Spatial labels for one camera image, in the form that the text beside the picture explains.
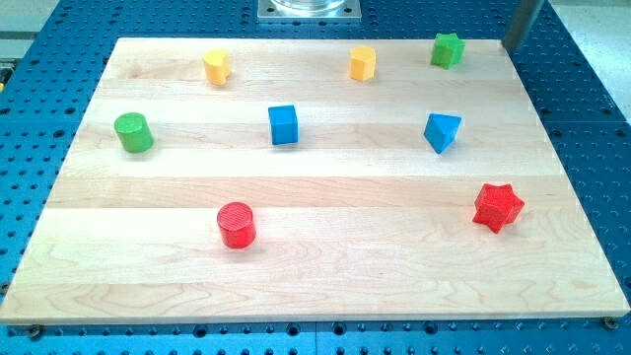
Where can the blue cube block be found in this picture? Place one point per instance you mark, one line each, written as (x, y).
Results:
(283, 124)

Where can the red cylinder block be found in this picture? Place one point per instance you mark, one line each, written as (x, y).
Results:
(236, 225)

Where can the light wooden board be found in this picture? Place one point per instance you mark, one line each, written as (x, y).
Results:
(359, 220)

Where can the yellow hexagon block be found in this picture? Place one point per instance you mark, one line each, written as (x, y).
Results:
(362, 63)

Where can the blue triangular prism block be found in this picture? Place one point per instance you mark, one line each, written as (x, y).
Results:
(441, 130)

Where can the red star block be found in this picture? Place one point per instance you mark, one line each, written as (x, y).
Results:
(497, 206)

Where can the green star block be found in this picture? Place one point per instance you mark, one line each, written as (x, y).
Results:
(447, 50)

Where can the green cylinder block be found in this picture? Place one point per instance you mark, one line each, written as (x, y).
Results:
(133, 132)

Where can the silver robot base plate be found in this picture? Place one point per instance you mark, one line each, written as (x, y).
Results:
(309, 11)

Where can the grey metal post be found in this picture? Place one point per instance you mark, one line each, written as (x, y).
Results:
(519, 27)

